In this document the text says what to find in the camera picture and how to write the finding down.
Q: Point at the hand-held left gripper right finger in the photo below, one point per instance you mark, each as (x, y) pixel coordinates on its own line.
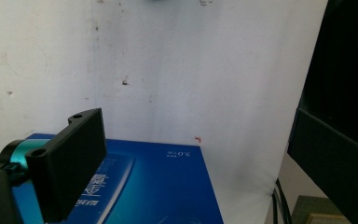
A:
(335, 161)

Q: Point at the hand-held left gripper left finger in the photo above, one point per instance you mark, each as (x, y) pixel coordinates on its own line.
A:
(65, 168)

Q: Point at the blue cardboard box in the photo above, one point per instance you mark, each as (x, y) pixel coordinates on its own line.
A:
(161, 186)

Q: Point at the green flat object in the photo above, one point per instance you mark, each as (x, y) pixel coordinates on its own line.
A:
(315, 210)

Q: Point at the white table mat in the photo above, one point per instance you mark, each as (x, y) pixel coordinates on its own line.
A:
(174, 68)

